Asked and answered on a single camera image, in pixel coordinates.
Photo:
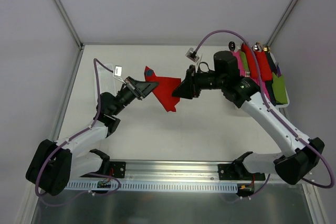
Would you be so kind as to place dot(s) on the aluminium mounting rail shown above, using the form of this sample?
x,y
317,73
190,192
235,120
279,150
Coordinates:
x,y
173,171

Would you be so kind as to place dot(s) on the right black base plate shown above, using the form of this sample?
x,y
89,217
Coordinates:
x,y
231,171

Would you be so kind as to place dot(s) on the white utensil tray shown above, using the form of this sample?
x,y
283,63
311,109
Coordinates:
x,y
106,80

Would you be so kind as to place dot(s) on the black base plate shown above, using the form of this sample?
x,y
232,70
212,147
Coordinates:
x,y
231,171
116,169

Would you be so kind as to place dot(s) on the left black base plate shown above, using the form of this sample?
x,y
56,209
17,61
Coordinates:
x,y
116,169

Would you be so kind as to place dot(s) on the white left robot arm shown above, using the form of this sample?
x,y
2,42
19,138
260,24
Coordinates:
x,y
56,162

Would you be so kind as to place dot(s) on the red paper napkin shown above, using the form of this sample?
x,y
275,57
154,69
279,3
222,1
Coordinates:
x,y
164,90

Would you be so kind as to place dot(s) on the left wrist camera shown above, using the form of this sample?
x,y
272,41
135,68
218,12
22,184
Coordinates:
x,y
117,72

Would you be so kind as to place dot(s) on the white slotted cable duct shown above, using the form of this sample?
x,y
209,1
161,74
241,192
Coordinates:
x,y
125,185

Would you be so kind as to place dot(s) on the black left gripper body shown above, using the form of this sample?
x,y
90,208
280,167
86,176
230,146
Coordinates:
x,y
134,88

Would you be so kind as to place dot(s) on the blue plastic spoon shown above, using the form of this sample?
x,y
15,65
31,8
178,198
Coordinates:
x,y
149,73

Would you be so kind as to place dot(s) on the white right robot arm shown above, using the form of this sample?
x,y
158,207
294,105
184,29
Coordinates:
x,y
299,153

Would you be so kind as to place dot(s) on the white basket of rolled napkins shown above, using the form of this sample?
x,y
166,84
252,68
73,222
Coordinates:
x,y
258,63

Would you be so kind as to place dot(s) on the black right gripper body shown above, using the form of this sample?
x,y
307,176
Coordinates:
x,y
191,81

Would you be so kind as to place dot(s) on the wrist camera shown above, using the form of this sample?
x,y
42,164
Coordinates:
x,y
117,72
193,56

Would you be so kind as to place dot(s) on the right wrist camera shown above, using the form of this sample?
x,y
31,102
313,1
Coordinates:
x,y
193,56

